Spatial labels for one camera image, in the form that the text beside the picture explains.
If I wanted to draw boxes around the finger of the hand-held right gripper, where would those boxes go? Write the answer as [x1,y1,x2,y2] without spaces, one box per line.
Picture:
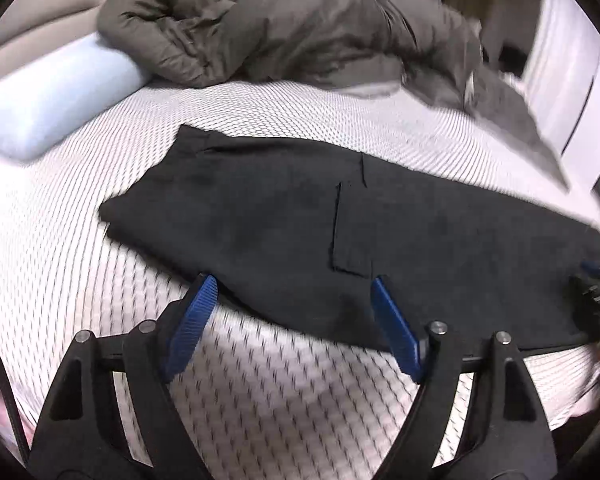
[579,260,600,291]

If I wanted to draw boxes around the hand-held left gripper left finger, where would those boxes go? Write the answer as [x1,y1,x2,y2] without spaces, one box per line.
[27,274,221,480]

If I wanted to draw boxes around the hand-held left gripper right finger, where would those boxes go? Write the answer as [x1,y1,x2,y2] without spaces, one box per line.
[370,276,558,480]

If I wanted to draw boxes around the black pants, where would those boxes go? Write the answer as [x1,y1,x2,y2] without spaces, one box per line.
[99,125,600,353]

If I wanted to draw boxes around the white curtain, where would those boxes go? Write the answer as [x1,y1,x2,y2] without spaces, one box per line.
[522,0,600,176]

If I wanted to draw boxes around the light blue pillow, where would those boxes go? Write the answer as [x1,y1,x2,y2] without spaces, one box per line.
[0,32,153,162]

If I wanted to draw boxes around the grey duvet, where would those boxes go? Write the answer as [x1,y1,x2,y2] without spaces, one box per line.
[96,0,571,191]

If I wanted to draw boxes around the beige padded headboard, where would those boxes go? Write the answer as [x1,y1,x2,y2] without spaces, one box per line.
[0,0,126,58]

